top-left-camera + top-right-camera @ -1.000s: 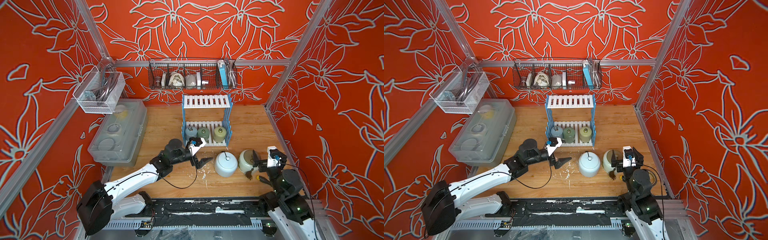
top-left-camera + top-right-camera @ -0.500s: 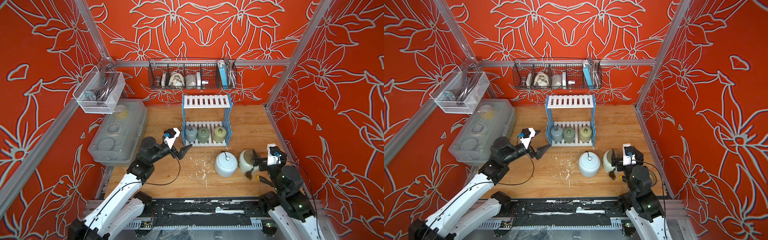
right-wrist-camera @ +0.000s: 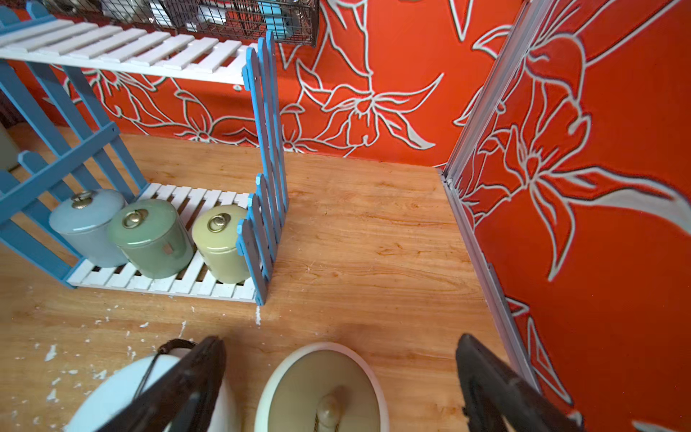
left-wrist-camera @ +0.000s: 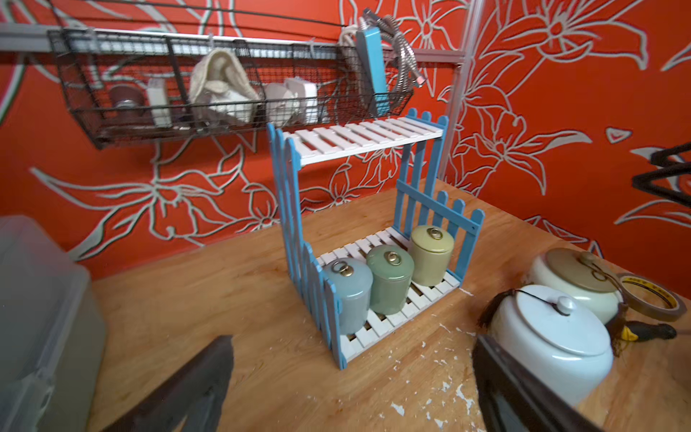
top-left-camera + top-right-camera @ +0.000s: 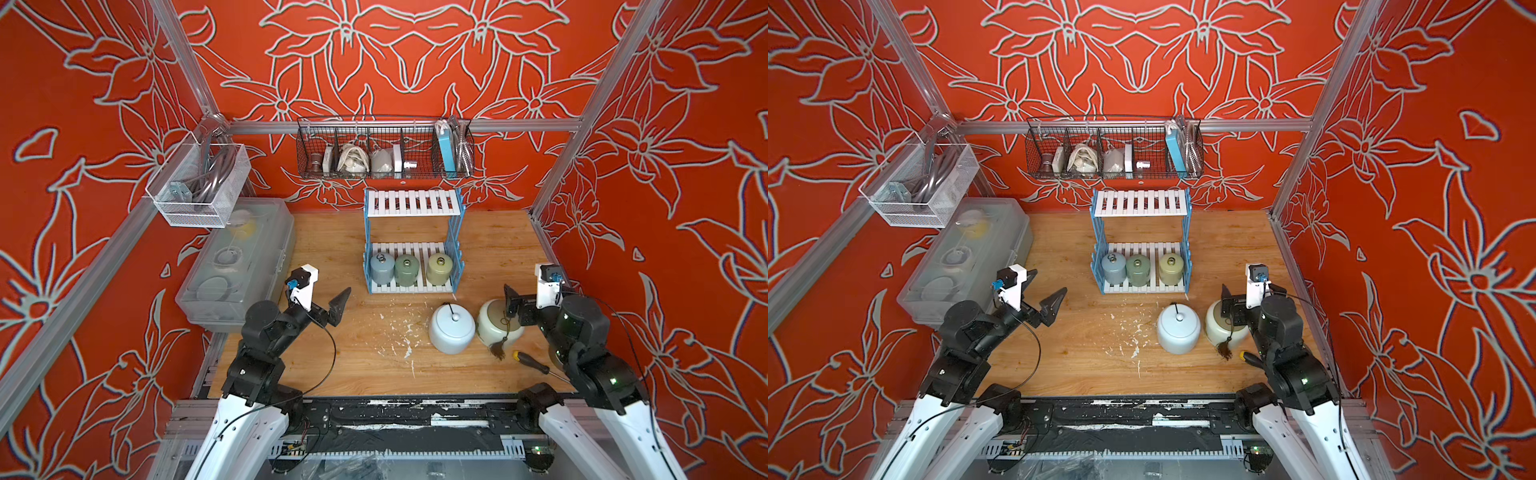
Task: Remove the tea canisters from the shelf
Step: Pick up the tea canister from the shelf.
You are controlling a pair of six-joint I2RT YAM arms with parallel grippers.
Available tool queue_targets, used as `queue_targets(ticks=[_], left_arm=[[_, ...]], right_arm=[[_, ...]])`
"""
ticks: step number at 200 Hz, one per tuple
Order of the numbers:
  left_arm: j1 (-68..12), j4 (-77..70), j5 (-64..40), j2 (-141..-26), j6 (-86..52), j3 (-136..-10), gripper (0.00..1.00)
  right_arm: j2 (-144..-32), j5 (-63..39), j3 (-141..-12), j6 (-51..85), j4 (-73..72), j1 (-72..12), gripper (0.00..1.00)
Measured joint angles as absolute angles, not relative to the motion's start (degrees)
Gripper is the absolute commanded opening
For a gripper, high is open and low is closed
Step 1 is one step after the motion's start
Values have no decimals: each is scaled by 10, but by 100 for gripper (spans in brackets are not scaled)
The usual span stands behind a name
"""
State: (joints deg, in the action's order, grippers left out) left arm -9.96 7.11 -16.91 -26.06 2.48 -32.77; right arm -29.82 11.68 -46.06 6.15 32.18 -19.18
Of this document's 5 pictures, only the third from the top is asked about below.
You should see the blue white slatted shelf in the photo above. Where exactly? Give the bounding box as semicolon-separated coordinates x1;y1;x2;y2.
0;0;290;307

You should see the black wire wall basket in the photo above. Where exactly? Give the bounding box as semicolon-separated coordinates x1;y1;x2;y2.
41;0;320;46

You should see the small yellow-green tea canister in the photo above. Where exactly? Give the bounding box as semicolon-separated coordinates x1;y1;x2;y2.
192;204;250;284

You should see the small green tea canister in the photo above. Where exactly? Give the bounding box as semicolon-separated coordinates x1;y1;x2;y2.
107;199;194;279

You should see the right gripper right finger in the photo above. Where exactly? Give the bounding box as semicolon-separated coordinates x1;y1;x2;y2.
455;333;581;431

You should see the small blue tea canister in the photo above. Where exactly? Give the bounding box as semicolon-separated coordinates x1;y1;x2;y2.
49;189;128;267

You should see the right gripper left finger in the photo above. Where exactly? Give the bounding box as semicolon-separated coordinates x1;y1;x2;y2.
99;336;227;431

